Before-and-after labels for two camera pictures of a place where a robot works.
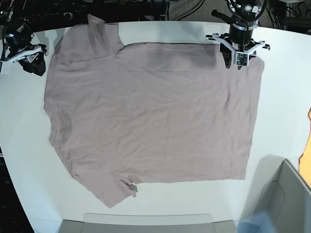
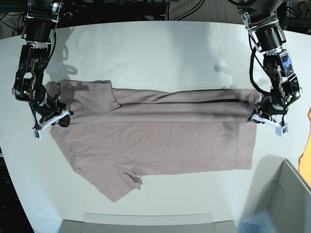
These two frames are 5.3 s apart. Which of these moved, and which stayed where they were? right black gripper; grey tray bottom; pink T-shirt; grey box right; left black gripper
Moved: right black gripper; pink T-shirt; left black gripper
Stayed: grey tray bottom; grey box right
